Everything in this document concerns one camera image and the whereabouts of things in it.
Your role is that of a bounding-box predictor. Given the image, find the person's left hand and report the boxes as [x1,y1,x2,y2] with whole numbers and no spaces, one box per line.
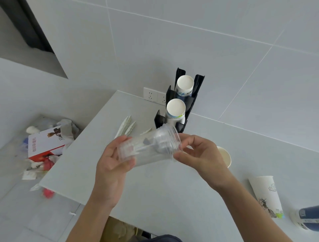
[94,136,138,209]

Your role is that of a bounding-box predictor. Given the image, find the person's right hand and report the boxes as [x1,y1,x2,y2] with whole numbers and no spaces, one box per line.
[173,133,236,192]

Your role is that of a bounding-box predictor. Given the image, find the short white paper cup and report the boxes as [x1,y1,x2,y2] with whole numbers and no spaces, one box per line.
[216,146,232,168]

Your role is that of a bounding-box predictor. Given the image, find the tall white printed paper cup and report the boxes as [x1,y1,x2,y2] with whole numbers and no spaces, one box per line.
[248,176,285,219]

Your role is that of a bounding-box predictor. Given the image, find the stack of white printed cups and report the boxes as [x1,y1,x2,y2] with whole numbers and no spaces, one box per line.
[165,98,186,125]

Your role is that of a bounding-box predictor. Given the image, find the black cup rack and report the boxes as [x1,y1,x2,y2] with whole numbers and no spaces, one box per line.
[154,67,205,133]

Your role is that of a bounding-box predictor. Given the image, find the stack of blue paper cups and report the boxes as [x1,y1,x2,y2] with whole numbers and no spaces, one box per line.
[174,75,194,96]

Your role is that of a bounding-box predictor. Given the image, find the large blue paper cup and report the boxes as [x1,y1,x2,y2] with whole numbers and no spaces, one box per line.
[290,205,319,231]

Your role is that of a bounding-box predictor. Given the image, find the person's right forearm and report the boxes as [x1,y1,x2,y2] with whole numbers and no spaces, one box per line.
[217,178,293,242]

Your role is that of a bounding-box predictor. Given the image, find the white table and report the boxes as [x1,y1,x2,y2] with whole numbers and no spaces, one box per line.
[39,90,319,242]

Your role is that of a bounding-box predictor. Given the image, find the olive trousers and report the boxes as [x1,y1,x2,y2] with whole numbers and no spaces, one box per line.
[99,216,153,242]

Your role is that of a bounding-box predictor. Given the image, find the pile of white trash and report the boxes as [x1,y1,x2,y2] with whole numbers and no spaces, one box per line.
[21,116,81,181]

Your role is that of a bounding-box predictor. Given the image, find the dark blue shirt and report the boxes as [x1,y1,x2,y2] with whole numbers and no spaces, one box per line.
[147,234,184,242]

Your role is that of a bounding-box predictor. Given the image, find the white wall socket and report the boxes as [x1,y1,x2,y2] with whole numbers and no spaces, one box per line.
[143,87,167,105]

